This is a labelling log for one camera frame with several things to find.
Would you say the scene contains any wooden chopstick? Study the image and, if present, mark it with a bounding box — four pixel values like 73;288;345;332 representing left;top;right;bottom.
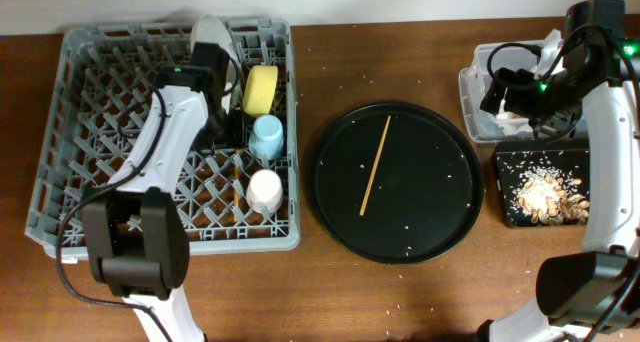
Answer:
359;115;392;217
232;149;241;224

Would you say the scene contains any blue plastic cup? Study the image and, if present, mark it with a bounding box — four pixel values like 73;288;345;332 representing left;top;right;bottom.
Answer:
248;115;284;160

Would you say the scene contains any yellow bowl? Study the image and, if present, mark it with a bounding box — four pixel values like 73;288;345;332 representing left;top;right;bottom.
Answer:
243;65;278;117

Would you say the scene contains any pink plastic cup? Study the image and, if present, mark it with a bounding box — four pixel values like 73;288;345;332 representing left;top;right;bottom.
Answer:
246;169;284;214

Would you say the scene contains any grey round plate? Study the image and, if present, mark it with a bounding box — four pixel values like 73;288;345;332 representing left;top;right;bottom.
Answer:
190;15;242;113

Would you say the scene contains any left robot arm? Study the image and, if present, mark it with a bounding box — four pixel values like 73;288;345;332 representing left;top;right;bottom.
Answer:
80;42;243;341

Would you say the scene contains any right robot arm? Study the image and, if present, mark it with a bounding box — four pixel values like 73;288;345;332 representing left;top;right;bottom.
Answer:
475;0;639;341

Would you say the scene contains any grey dishwasher rack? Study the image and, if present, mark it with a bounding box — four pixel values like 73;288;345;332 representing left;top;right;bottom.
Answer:
25;19;301;264

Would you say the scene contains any crumpled white paper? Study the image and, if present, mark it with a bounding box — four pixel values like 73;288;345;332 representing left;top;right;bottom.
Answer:
489;112;532;136

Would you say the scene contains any clear plastic bin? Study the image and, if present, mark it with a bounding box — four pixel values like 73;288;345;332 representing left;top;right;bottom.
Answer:
458;43;587;143

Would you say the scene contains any rectangular black tray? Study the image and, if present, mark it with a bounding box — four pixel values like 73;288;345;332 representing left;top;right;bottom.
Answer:
494;139;590;228

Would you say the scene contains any round black tray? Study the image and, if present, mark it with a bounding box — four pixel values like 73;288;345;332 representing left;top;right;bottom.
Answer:
307;101;484;264

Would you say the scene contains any left black cable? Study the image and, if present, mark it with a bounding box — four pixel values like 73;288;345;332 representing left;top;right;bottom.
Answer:
54;56;246;342

